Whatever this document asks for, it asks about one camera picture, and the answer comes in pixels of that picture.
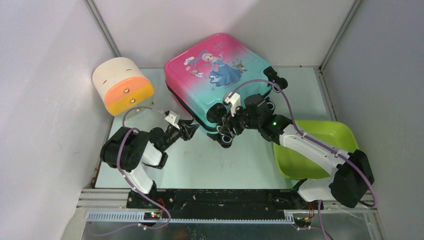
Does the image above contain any pink teal cartoon suitcase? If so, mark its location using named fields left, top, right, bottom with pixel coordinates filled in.
left=164, top=33, right=288, bottom=148

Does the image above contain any lime green plastic tray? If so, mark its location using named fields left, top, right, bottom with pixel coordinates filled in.
left=273, top=120, right=359, bottom=180

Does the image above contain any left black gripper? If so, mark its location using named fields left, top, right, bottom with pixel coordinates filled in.
left=161, top=118, right=199, bottom=151

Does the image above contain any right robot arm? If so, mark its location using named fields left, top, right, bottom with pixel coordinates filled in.
left=217, top=92, right=374, bottom=209

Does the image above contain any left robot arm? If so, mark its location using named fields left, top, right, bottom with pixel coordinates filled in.
left=99, top=119, right=200, bottom=208

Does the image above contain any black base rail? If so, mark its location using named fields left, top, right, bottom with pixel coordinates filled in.
left=126, top=188, right=319, bottom=220

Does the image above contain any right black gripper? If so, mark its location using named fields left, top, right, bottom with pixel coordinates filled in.
left=219, top=102, right=261, bottom=139

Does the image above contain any grey cable duct strip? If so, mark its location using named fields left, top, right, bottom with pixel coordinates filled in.
left=85, top=210, right=295, bottom=224

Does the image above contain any cream orange cylindrical container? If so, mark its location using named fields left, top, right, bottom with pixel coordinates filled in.
left=92, top=57, right=155, bottom=117

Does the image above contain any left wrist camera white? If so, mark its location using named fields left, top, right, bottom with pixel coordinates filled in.
left=164, top=110, right=180, bottom=129

